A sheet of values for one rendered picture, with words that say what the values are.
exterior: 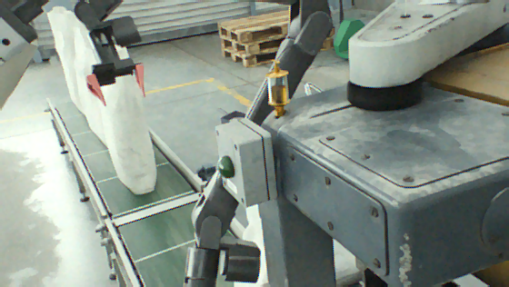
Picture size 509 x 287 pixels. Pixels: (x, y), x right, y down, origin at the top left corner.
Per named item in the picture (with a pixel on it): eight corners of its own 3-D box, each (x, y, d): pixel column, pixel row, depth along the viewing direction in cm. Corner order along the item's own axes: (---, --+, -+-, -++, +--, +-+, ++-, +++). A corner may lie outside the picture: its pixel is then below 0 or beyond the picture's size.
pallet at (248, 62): (222, 56, 692) (220, 45, 687) (302, 39, 732) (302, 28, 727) (246, 67, 622) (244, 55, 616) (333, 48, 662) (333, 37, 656)
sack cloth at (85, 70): (84, 129, 360) (54, 18, 332) (118, 122, 368) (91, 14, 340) (100, 151, 321) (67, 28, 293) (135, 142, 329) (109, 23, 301)
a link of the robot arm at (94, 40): (89, 41, 143) (82, 29, 138) (114, 33, 144) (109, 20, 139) (98, 63, 141) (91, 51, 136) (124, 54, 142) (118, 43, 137)
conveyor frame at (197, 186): (51, 114, 431) (45, 97, 426) (114, 102, 449) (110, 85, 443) (111, 247, 240) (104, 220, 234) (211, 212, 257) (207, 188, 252)
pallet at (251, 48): (221, 44, 686) (219, 34, 680) (301, 28, 730) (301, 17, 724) (248, 55, 615) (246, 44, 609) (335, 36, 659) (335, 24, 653)
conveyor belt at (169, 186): (56, 112, 433) (54, 101, 429) (107, 102, 447) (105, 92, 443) (118, 236, 245) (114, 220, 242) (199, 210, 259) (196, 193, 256)
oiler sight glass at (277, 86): (265, 101, 68) (264, 74, 67) (283, 96, 69) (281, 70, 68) (274, 105, 66) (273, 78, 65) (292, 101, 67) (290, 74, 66)
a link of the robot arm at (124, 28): (81, 12, 143) (75, 6, 135) (124, -1, 145) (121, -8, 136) (101, 56, 145) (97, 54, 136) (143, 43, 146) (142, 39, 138)
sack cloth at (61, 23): (68, 104, 418) (39, 7, 390) (95, 99, 426) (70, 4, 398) (82, 120, 379) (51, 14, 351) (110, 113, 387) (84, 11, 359)
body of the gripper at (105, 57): (134, 63, 136) (124, 39, 138) (93, 71, 132) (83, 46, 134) (134, 76, 141) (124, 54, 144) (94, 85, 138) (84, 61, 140)
